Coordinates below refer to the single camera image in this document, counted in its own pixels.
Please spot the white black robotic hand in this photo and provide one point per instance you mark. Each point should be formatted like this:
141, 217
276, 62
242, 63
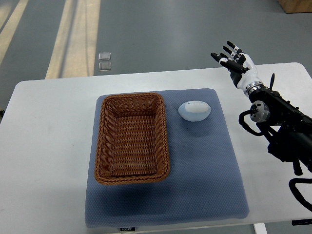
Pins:
243, 71

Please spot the light blue plush toy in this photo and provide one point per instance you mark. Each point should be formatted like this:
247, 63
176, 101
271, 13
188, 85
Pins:
194, 111

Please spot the white table leg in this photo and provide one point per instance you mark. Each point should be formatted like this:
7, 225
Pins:
260, 228

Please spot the floor metal plate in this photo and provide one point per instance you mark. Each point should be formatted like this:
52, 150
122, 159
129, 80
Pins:
104, 56
104, 66

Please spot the brown wicker basket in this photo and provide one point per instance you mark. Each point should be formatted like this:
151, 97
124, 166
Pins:
132, 143

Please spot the lower floor metal plate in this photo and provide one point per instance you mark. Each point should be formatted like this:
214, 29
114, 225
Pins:
104, 66

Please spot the upper floor metal plate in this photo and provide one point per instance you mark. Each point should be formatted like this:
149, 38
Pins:
104, 56

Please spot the blue foam mat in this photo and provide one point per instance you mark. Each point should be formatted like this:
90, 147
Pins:
204, 183

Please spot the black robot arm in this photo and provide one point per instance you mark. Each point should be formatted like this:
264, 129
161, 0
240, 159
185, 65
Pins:
288, 130

